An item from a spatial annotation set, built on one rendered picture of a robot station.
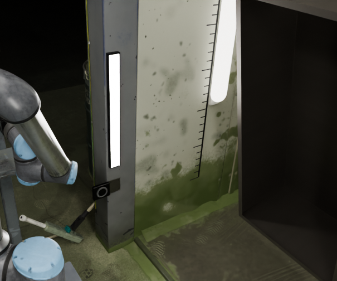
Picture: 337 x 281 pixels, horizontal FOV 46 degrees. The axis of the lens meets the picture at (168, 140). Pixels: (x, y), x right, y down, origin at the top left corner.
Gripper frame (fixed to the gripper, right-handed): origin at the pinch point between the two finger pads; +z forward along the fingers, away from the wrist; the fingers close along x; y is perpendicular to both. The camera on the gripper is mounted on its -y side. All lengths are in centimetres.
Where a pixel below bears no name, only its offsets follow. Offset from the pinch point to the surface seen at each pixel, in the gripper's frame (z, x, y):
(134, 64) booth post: -6, 63, -10
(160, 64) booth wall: -6, 78, -7
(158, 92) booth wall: -6, 78, 8
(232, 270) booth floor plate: -59, 100, 105
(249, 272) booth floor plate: -65, 108, 105
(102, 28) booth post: -5, 47, -29
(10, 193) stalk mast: 15, 1, 58
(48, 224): 9, 17, 84
